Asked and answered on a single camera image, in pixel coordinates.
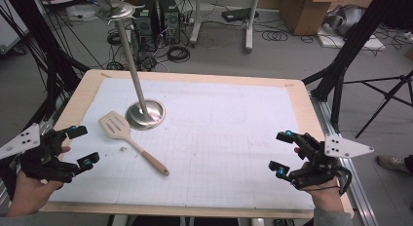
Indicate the cardboard box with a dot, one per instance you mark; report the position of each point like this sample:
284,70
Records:
305,15

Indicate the white flat board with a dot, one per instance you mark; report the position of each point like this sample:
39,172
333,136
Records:
331,41

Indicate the person's left hand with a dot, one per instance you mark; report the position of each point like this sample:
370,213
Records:
29,195

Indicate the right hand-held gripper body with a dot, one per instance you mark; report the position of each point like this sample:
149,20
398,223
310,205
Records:
321,167

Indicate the white stand leg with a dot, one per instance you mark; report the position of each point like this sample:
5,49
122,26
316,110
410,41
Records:
249,34
195,31

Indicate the grey bag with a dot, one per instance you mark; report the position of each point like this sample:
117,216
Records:
347,19

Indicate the beige slotted spatula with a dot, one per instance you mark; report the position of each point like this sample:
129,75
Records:
115,127

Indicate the black frame stand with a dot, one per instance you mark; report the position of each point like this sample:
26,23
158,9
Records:
354,37
48,57

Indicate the black tripod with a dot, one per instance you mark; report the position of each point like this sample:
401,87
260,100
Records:
386,96

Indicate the white cabinet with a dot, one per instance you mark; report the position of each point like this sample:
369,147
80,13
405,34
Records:
8,31

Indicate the black flat device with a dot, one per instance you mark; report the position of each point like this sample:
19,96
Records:
238,14

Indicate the aluminium rail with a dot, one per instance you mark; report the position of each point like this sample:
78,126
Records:
46,128
358,203

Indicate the white grid mat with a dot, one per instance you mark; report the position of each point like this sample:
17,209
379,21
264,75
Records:
211,138

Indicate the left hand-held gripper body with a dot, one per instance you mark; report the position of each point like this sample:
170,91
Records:
48,161

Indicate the steel utensil hanging stand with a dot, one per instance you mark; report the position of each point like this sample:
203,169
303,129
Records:
146,117

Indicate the person's right hand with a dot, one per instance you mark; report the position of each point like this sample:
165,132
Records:
324,196

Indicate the black computer tower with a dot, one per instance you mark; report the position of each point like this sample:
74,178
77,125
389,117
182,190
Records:
145,24
169,21

